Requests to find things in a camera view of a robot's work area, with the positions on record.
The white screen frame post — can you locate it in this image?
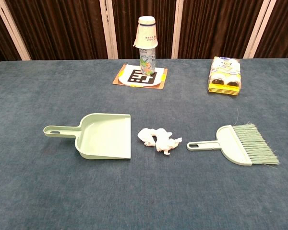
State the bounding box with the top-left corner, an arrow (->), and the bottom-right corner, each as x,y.
243,0 -> 271,59
0,0 -> 31,61
171,0 -> 184,59
99,0 -> 119,60

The mint green hand brush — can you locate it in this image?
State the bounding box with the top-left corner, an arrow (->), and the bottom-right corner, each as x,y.
186,108 -> 281,168

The blue felt table cover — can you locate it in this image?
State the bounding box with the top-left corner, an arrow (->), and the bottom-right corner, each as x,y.
0,57 -> 288,230

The upturned white paper cup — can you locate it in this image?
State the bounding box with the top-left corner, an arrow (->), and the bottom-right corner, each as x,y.
132,16 -> 159,48

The mint green plastic dustpan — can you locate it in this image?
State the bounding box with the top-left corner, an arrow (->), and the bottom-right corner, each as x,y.
43,113 -> 132,161

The cardboard card with black marker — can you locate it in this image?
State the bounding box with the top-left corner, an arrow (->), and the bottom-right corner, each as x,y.
112,64 -> 168,90

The yellow white snack package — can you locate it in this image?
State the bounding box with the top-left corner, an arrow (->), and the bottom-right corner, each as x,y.
208,56 -> 242,96

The white paper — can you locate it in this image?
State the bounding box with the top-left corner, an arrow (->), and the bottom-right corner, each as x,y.
137,127 -> 183,157

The printed drink bottle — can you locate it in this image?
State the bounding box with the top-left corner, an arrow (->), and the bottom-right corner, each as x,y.
139,46 -> 156,75

